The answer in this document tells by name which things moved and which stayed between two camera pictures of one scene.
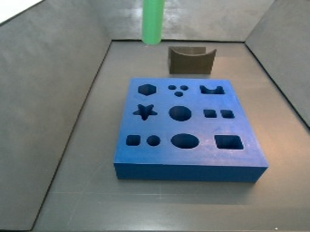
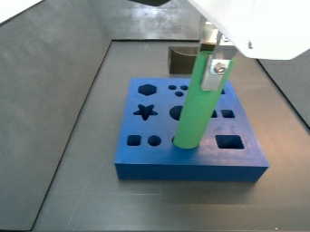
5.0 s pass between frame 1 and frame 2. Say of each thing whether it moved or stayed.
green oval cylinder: moved
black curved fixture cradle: stayed
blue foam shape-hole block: stayed
